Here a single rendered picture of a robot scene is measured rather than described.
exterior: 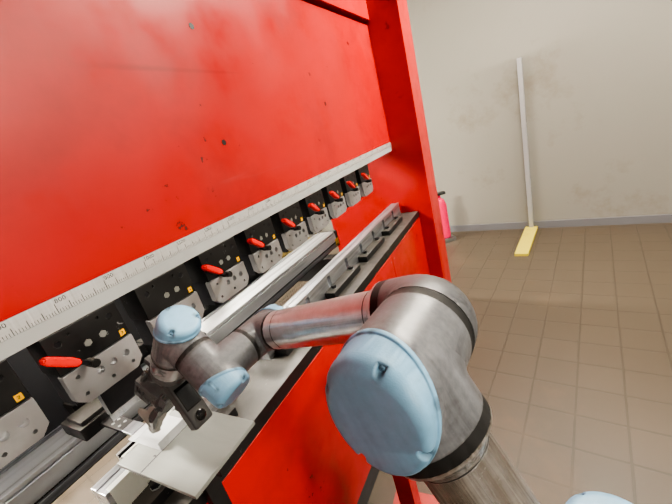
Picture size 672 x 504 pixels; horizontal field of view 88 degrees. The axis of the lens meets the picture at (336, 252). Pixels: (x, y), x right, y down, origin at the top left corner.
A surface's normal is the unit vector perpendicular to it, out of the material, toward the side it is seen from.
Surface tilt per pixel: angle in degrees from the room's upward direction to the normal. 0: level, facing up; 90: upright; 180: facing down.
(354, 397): 83
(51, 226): 90
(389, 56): 90
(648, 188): 90
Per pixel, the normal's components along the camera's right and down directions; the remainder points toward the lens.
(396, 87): -0.43, 0.40
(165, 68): 0.87, -0.07
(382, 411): -0.60, 0.29
